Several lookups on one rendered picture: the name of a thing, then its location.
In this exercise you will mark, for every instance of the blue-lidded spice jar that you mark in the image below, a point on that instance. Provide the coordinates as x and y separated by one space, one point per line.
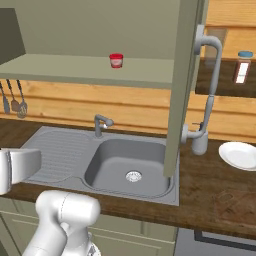
242 68

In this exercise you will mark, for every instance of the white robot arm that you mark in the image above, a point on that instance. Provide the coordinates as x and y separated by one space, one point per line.
63 213

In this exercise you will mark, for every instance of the olive base cupboard front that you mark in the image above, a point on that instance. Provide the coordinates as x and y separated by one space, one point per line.
133 235

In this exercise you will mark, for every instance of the olive wall cabinet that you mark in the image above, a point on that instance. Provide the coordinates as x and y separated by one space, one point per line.
83 33

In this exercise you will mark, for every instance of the white plate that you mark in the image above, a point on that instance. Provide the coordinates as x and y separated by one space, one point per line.
240 156

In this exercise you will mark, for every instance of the dark wooden wall shelf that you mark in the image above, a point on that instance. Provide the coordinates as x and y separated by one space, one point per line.
220 80

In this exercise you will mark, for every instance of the grey sink tap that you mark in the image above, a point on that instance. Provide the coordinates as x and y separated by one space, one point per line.
98 125

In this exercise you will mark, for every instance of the grey dishwasher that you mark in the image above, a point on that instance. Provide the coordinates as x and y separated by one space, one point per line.
216 245

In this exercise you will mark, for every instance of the grey steel sink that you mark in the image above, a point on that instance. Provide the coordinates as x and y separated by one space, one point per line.
126 160

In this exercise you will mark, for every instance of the grey hanging whisk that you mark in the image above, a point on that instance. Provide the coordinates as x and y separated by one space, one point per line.
22 108

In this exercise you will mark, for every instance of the red jam jar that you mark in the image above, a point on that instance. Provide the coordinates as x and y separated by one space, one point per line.
116 61

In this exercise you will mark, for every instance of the grey hanging spatula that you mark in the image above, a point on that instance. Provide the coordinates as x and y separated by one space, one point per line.
5 103

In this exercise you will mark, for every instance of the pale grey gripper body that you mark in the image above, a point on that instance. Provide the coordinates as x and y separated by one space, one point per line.
27 164

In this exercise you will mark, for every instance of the olive cabinet door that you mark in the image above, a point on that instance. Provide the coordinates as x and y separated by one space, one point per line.
181 83

